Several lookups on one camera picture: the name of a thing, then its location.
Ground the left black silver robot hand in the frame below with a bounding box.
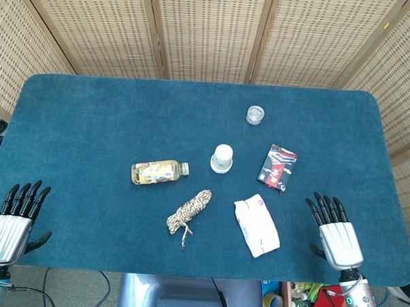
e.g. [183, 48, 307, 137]
[0, 177, 55, 268]

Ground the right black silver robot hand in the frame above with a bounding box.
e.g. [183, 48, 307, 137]
[301, 190, 367, 272]

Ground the white paper cup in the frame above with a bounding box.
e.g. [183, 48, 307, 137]
[209, 143, 235, 175]

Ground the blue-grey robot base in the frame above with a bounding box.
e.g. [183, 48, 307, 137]
[118, 272, 265, 307]

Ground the red bag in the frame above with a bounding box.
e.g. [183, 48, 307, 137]
[309, 283, 345, 307]

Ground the brown wooden crate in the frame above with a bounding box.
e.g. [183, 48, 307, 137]
[279, 281, 294, 307]

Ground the white wet wipes pack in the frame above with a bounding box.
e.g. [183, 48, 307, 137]
[231, 192, 283, 259]

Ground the yellow tape roll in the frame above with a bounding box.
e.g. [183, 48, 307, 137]
[263, 291, 284, 307]

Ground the red black snack packet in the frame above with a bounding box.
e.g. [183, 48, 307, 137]
[256, 142, 298, 196]

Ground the blue table mat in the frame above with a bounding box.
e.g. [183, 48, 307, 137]
[0, 71, 410, 288]

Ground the small clear round jar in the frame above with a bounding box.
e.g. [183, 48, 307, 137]
[245, 105, 266, 126]

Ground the yellow drink plastic bottle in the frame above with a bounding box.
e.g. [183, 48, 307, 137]
[129, 158, 191, 187]

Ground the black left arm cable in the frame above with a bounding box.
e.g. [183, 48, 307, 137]
[6, 285, 58, 307]

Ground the beige braided rope bundle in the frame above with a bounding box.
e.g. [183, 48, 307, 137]
[165, 187, 213, 251]

